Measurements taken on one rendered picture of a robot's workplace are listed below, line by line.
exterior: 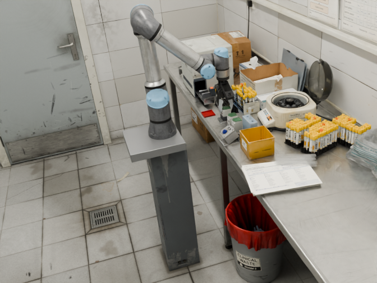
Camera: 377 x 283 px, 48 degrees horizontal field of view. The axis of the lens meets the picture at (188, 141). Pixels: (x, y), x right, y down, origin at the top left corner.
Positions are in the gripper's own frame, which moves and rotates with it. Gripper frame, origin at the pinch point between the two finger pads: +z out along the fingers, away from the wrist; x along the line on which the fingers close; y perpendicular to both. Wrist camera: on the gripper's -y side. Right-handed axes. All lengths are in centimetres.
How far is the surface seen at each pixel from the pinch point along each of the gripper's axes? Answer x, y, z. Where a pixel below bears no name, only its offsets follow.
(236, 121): -0.5, -15.2, -0.6
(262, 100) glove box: -22.8, 1.7, -0.9
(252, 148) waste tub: 2.5, -44.0, -0.3
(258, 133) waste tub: -6.3, -31.6, 0.3
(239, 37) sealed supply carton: -43, 88, -12
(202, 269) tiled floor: 28, -22, 94
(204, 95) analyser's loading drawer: 4.6, 26.5, 0.2
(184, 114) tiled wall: -11, 170, 83
